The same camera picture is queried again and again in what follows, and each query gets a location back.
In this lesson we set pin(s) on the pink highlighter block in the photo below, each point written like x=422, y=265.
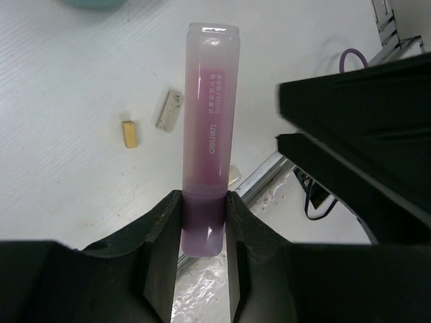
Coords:
x=211, y=73

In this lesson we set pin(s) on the small tan eraser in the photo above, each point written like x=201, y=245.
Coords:
x=129, y=134

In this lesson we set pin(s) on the teal round desk organizer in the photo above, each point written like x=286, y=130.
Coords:
x=95, y=4

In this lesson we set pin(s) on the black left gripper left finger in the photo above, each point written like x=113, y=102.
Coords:
x=135, y=267

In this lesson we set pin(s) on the grey white eraser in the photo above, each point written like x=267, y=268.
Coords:
x=170, y=111

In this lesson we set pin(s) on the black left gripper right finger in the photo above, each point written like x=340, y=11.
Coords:
x=258, y=288

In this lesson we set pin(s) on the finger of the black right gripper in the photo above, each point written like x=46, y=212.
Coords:
x=381, y=218
x=380, y=113

